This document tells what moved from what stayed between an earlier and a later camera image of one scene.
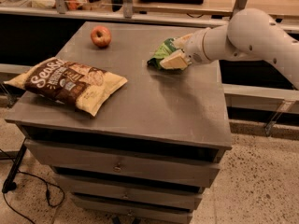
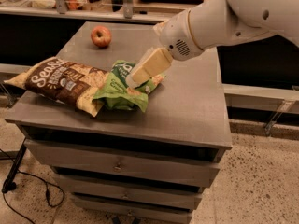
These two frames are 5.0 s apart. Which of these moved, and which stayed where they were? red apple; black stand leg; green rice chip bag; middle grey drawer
Moved: green rice chip bag
Stayed: middle grey drawer; red apple; black stand leg
